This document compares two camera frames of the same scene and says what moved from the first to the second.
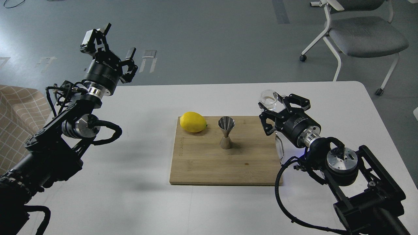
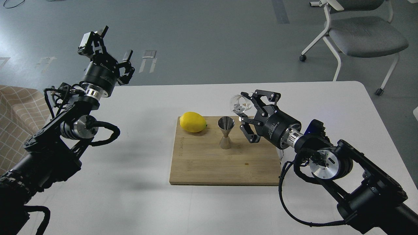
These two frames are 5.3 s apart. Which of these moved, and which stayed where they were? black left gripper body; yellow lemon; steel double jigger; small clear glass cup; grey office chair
Moved: small clear glass cup
Stayed: steel double jigger; grey office chair; yellow lemon; black left gripper body
